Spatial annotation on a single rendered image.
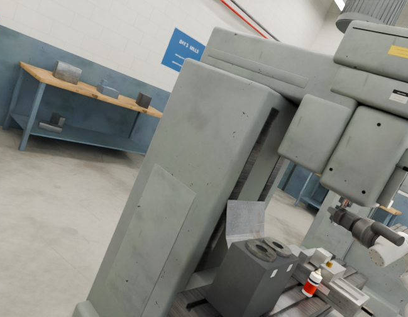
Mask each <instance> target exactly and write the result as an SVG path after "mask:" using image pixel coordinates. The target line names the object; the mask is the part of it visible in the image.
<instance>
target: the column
mask: <svg viewBox="0 0 408 317"><path fill-rule="evenodd" d="M298 108H299V106H298V105H296V104H295V103H293V102H292V101H290V100H288V99H287V98H286V97H283V96H282V95H280V94H279V93H277V92H275V91H274V90H272V89H271V88H269V87H267V86H264V85H262V84H259V83H257V82H253V81H251V80H248V79H245V78H243V77H240V76H238V75H234V74H232V73H229V72H226V71H224V70H221V69H218V68H215V67H213V66H210V65H207V64H204V63H202V62H199V61H196V60H193V59H191V58H186V59H185V60H184V63H183V65H182V68H181V70H180V72H179V75H178V78H177V80H176V82H175V85H174V88H173V89H172V92H171V95H170V97H169V99H168V102H167V105H166V107H165V109H164V111H163V114H162V117H161V118H160V121H159V124H158V126H157V129H156V131H155V134H154V136H153V138H152V141H151V143H150V146H149V148H148V151H147V153H146V155H145V158H144V160H143V163H142V165H141V167H140V170H139V173H138V175H137V177H136V180H135V183H134V184H133V187H132V189H131V192H130V194H129V197H128V199H127V202H126V204H125V206H124V209H123V212H122V213H121V216H120V219H119V221H118V224H117V226H116V229H115V231H114V233H113V236H112V238H111V241H110V243H109V245H108V248H107V250H106V253H105V255H104V258H103V260H102V262H101V265H100V268H99V270H98V272H97V275H96V278H95V279H94V282H93V284H92V287H91V290H90V291H89V294H88V297H87V299H86V301H88V300H89V301H90V302H91V304H92V305H93V307H94V309H95V310H96V312H97V313H98V315H99V316H100V317H167V314H168V312H169V310H170V307H171V305H172V303H173V301H174V299H175V297H176V295H177V293H178V292H182V291H184V289H185V287H186V285H187V283H188V281H189V279H190V277H191V275H192V274H193V273H195V272H198V271H202V270H206V269H211V268H215V267H220V266H221V264H222V262H223V260H224V258H225V256H226V254H227V252H228V246H227V242H226V210H227V200H238V201H262V202H265V210H266V208H267V206H268V204H269V202H270V200H271V198H272V196H273V194H274V192H275V190H276V188H277V186H278V184H279V182H280V180H281V178H282V176H283V174H284V172H285V170H286V168H287V166H288V164H289V162H290V161H289V160H287V159H286V158H283V157H281V156H280V155H279V154H278V152H277V151H278V148H279V146H280V144H281V142H282V140H283V138H284V136H285V134H286V132H287V130H288V128H289V126H290V124H291V122H292V120H293V118H294V116H295V114H296V112H297V110H298Z"/></svg>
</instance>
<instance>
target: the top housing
mask: <svg viewBox="0 0 408 317"><path fill-rule="evenodd" d="M333 61H334V62H335V63H336V64H340V65H345V66H347V67H352V68H355V69H359V70H364V71H366V72H369V73H372V74H377V75H381V76H384V77H388V78H391V79H395V80H398V81H402V82H406V83H408V29H407V28H400V27H396V26H389V25H381V24H377V23H371V22H366V21H359V20H354V21H352V22H351V23H350V24H349V26H348V28H347V30H346V32H345V34H344V36H343V38H342V40H341V42H340V44H339V46H338V48H337V50H336V52H335V54H334V57H333Z"/></svg>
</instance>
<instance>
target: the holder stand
mask: <svg viewBox="0 0 408 317"><path fill-rule="evenodd" d="M299 260H300V258H299V257H297V256H296V255H294V254H293V253H292V251H291V249H290V248H289V247H288V246H286V245H285V244H284V243H282V242H281V241H279V240H277V239H274V238H272V237H269V236H266V237H263V238H256V239H248V240H243V241H238V242H232V243H231V245H230V248H229V250H228V252H227V254H226V256H225V258H224V260H223V262H222V264H221V266H220V268H219V270H218V272H217V274H216V276H215V278H214V280H213V282H212V284H211V286H210V288H209V290H208V292H207V294H206V296H205V299H206V300H207V301H208V302H209V303H210V304H211V305H212V306H213V307H214V308H215V309H216V310H217V311H218V312H219V313H220V314H221V315H222V316H223V317H259V316H261V315H263V314H264V313H266V312H268V311H270V310H272V309H273V308H274V307H275V305H276V303H277V301H278V299H279V297H280V295H281V294H282V292H283V290H284V288H285V287H286V285H287V283H288V281H289V279H290V277H291V275H292V273H293V272H294V270H295V268H296V266H297V264H298V263H299Z"/></svg>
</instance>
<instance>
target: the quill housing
mask: <svg viewBox="0 0 408 317"><path fill-rule="evenodd" d="M407 148H408V119H406V118H403V117H400V116H397V115H394V114H391V113H388V112H385V111H382V110H379V109H376V108H373V107H370V106H366V105H361V106H359V107H357V108H356V110H355V112H354V113H353V116H352V117H351V119H350V122H349V123H348V125H347V127H346V129H345V131H344V133H343V135H342V137H341V138H340V140H339V142H338V144H337V146H336V148H335V149H334V152H333V154H332V156H331V158H330V159H329V161H328V163H327V165H326V167H325V169H324V171H323V172H322V174H321V176H320V179H319V181H320V183H321V185H322V186H323V187H325V188H327V189H329V190H330V191H333V192H335V193H336V194H338V195H340V196H342V197H344V198H346V199H347V200H349V201H351V202H353V203H355V204H357V205H359V206H361V207H371V208H375V207H377V206H379V204H377V203H376V201H377V199H378V197H379V195H380V194H381V192H382V191H383V189H384V187H385V185H386V183H387V182H388V180H389V178H390V176H391V175H392V173H393V171H394V169H395V168H396V166H395V165H396V164H398V163H399V160H400V159H401V157H402V156H403V154H404V152H405V150H406V149H407Z"/></svg>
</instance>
